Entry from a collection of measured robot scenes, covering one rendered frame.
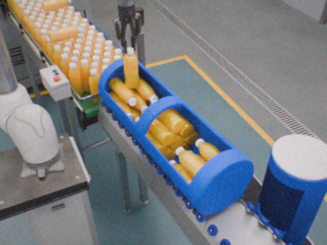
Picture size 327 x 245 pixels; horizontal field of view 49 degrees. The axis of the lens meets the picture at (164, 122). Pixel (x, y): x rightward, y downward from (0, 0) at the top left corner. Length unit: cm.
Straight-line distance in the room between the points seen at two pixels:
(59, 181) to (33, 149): 17
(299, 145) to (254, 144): 149
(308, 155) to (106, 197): 160
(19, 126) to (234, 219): 93
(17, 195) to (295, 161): 117
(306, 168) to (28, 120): 116
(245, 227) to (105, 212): 140
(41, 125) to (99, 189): 145
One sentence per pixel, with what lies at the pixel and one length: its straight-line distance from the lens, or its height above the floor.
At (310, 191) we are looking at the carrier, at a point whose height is 96.
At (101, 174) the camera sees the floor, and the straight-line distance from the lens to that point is 297.
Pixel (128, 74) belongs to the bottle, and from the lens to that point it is 180.
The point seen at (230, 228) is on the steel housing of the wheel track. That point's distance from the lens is 154.
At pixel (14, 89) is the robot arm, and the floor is 133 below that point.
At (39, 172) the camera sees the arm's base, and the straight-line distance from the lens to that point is 158.
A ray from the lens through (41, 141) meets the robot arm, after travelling 152.
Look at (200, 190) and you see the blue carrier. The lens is 134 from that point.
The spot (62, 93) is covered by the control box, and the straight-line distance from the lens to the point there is 206.
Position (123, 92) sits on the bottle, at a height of 114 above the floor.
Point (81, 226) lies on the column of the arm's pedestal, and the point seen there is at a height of 69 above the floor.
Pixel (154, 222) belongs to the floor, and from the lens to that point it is 265.
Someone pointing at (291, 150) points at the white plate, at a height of 104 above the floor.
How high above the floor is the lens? 220
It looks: 41 degrees down
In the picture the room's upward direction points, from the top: 1 degrees counter-clockwise
